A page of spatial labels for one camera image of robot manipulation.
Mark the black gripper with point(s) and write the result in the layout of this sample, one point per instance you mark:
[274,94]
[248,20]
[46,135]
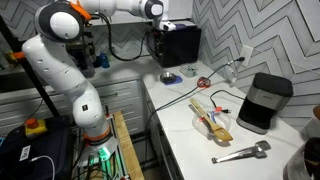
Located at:
[157,37]

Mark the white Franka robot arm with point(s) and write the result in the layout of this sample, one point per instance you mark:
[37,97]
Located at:
[56,66]

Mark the black microwave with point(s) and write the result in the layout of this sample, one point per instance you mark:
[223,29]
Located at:
[180,46]

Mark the purple object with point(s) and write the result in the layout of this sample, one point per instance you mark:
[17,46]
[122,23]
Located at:
[180,26]

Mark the clear container with green item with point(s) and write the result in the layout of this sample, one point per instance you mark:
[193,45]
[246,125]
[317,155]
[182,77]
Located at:
[188,70]

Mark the blue plastic lid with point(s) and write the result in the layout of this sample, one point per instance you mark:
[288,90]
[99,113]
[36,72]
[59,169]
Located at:
[178,80]

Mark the blue bottle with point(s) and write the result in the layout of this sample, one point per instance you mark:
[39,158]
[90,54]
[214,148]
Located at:
[104,60]

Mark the grey drawer cabinet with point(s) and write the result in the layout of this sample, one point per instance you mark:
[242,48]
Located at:
[123,96]

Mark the black machine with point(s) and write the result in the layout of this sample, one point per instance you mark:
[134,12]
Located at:
[80,56]

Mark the clear plastic container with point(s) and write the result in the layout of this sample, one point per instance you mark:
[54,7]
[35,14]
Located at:
[204,125]

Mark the wooden spatula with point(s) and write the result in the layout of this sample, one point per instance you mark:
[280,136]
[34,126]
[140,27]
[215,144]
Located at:
[213,121]

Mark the wooden board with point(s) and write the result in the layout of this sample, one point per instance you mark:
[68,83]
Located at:
[130,146]

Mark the black and silver coffee maker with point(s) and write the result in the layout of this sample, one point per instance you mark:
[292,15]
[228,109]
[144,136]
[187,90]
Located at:
[265,101]

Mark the black metal pole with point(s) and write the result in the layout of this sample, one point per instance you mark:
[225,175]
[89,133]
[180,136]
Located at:
[30,70]

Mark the metal robot stand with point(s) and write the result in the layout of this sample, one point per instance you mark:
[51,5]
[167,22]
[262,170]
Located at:
[100,156]

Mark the metal tongs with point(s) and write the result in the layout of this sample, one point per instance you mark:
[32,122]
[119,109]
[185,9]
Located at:
[241,153]

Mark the yellow emergency stop button box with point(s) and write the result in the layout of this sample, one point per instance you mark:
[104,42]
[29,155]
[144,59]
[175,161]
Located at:
[35,126]

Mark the black case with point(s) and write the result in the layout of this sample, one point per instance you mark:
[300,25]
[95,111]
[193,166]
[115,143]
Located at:
[30,150]

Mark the brown round object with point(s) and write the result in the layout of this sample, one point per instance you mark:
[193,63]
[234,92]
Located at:
[316,112]

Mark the white wall outlet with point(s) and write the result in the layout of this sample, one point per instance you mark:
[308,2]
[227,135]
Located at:
[246,55]

